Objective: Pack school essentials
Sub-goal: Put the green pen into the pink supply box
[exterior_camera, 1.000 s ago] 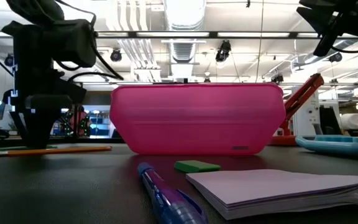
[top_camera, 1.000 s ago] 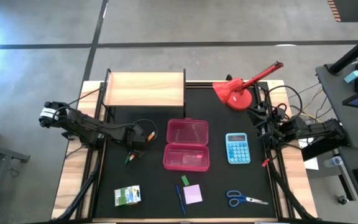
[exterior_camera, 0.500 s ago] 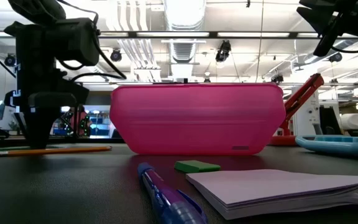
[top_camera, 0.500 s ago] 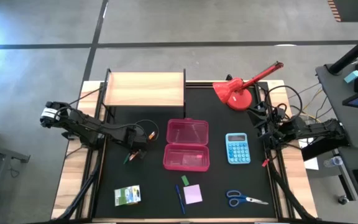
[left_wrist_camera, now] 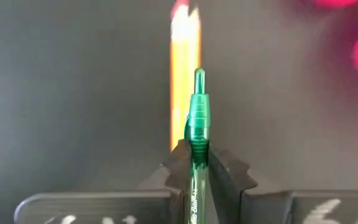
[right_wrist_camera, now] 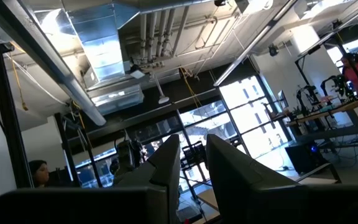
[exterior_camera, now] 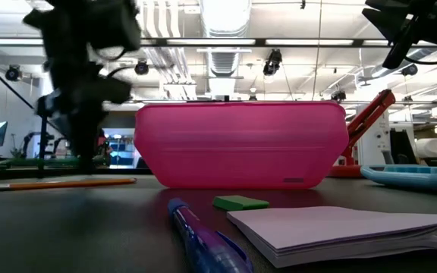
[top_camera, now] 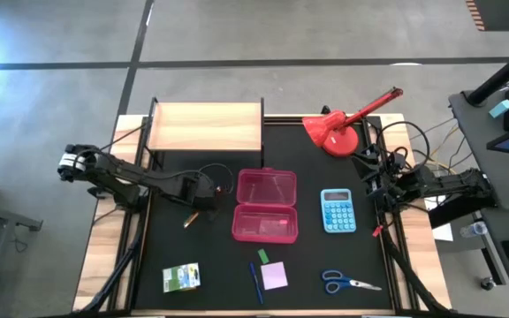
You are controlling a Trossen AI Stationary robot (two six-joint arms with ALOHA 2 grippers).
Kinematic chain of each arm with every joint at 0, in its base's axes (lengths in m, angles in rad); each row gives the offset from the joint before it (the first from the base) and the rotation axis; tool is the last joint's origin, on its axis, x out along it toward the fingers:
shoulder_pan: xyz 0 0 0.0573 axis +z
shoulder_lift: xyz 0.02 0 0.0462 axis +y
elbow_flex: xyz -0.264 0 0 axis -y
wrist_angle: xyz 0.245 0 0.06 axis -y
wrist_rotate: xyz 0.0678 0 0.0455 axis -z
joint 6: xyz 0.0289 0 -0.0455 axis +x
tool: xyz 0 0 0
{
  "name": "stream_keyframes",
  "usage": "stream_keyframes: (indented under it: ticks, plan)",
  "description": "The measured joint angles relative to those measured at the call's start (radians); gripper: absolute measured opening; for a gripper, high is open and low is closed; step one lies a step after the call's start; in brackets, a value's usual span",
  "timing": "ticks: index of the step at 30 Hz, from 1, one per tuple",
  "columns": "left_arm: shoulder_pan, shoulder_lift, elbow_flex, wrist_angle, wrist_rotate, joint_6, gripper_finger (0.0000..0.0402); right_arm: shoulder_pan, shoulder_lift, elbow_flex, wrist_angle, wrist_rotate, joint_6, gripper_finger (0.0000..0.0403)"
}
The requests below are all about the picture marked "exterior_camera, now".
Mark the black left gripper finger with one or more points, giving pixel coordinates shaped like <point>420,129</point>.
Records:
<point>85,144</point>

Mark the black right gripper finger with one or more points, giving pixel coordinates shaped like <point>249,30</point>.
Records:
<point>383,19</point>
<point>397,49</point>

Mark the orange wooden pencil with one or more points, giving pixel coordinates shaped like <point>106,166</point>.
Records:
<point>63,184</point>

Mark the blue pen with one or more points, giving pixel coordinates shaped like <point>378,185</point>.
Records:
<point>203,242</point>

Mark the pink plastic pencil case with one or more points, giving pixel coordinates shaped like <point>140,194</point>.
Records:
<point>241,144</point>

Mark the white notepad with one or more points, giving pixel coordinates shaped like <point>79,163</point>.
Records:
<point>336,231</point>

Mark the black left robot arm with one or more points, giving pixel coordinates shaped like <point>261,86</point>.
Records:
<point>63,26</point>

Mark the black ceiling spotlight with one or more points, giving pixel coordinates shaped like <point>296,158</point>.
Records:
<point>409,69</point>
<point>141,67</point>
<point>13,73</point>

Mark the red desk lamp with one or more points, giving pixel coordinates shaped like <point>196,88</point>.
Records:
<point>366,117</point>

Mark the white machine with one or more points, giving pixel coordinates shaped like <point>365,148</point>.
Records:
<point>372,136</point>

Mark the light blue tray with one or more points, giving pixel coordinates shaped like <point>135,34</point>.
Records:
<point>412,176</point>

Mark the green eraser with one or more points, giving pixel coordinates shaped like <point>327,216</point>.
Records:
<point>239,203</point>

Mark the black table frame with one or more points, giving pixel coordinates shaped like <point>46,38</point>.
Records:
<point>42,151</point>

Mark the black overhead camera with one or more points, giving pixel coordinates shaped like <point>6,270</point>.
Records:
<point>272,62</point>

